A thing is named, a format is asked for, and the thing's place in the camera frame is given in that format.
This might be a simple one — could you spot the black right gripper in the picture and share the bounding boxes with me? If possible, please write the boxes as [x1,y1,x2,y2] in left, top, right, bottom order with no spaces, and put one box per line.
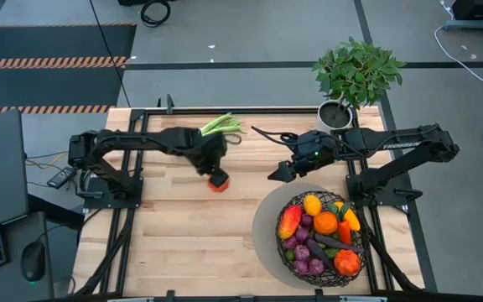
[267,130,338,184]

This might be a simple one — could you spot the green white leek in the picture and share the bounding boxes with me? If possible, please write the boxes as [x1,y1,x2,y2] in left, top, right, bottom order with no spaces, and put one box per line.
[199,112,245,138]

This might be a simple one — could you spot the yellow lemon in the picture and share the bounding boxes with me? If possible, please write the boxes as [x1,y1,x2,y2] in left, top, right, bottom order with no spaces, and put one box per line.
[303,194,323,217]

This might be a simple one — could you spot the red yellow mango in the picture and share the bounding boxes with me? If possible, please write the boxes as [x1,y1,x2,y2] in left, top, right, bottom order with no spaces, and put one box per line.
[278,204,304,240]

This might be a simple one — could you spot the orange fruit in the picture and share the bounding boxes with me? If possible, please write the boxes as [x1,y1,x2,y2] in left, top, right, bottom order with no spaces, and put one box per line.
[313,211,339,236]

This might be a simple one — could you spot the purple grape bunch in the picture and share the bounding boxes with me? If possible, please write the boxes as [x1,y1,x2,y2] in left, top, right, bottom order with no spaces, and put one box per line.
[283,213,330,276]

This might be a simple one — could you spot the orange carrot green leaves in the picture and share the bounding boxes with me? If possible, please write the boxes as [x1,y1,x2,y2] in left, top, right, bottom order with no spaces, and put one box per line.
[327,200,354,247]

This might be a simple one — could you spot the purple eggplant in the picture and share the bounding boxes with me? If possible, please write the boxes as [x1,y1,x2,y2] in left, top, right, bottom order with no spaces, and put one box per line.
[306,250,330,272]
[313,233,365,254]

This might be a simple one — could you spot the dark brown wicker basket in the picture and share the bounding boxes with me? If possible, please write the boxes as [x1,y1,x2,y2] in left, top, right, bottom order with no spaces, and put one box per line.
[274,190,368,289]

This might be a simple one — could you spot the grey round mat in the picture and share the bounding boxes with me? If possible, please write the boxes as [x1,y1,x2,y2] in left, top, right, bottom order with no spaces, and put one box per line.
[252,181,330,290]

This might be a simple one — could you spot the green potted plant white pot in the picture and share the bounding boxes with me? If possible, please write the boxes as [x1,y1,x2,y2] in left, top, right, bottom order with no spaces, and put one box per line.
[311,36,406,131]

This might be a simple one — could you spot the black power adapter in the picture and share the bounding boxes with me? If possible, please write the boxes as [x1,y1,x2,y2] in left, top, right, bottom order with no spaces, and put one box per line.
[47,166,78,190]

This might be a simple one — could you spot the black hazard striped floor mat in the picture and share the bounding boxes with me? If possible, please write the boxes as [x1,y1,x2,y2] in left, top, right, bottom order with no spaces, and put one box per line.
[0,23,138,115]

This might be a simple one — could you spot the black computer mouse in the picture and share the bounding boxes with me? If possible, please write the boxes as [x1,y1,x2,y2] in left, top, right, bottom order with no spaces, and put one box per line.
[20,241,48,284]

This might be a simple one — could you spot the black low desk top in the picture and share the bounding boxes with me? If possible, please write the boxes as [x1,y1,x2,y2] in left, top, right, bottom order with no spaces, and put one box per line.
[0,211,55,302]

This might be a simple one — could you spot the grey metal table leg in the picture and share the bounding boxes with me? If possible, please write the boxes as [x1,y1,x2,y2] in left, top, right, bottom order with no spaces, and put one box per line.
[442,0,483,32]

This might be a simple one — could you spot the black metal table frame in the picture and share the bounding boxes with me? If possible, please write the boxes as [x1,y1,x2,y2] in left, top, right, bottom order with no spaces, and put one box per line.
[73,94,439,302]

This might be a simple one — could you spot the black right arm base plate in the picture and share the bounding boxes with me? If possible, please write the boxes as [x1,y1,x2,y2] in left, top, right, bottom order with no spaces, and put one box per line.
[345,172,423,207]

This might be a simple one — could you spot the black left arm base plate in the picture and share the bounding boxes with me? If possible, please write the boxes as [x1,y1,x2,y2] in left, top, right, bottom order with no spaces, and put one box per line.
[82,175,144,210]

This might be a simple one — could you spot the black coiled cable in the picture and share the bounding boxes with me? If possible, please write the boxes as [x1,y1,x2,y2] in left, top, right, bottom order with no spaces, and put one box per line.
[139,0,172,29]

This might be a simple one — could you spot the thin black floor cable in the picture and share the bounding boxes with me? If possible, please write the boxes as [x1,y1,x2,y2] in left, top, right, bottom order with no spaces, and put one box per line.
[88,0,132,108]

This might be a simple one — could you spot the white floor cable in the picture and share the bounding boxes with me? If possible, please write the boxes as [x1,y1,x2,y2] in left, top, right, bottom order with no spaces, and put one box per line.
[433,0,483,84]

